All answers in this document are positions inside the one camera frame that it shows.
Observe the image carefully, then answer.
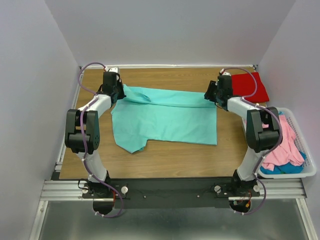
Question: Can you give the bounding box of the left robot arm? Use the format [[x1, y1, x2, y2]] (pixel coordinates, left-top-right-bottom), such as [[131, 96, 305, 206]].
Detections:
[[64, 67, 126, 198]]

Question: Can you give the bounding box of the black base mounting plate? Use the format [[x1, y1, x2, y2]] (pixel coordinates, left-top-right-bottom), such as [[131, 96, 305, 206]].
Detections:
[[80, 177, 260, 217]]

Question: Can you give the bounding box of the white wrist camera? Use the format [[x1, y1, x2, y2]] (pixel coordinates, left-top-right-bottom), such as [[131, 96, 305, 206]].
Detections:
[[103, 66, 120, 74], [219, 69, 231, 76]]

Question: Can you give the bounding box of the aluminium frame rail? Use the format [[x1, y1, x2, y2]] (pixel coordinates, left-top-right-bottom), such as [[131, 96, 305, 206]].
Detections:
[[29, 178, 318, 240]]

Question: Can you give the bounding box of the pink t shirt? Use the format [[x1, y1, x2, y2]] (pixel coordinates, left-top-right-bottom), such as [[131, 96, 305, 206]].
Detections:
[[259, 113, 306, 172]]

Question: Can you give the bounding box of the white plastic laundry basket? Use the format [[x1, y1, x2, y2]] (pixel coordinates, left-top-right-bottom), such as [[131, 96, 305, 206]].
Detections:
[[257, 108, 317, 179]]

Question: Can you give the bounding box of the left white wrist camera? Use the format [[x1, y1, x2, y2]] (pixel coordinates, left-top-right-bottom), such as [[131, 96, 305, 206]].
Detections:
[[103, 66, 120, 74]]

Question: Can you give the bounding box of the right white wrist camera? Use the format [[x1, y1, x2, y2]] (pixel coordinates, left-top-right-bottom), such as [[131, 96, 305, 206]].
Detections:
[[219, 69, 231, 76]]

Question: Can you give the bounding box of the teal t shirt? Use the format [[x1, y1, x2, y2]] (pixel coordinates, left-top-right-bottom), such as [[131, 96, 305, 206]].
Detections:
[[111, 85, 218, 154]]

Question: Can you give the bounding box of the folded red t shirt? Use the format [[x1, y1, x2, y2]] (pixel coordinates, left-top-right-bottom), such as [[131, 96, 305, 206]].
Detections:
[[231, 72, 270, 103]]

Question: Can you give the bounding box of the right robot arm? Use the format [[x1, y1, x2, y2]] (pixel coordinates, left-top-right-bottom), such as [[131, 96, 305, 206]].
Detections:
[[204, 73, 283, 196]]

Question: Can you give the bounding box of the blue t shirt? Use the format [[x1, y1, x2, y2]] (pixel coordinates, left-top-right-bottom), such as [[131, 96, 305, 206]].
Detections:
[[261, 111, 308, 175]]

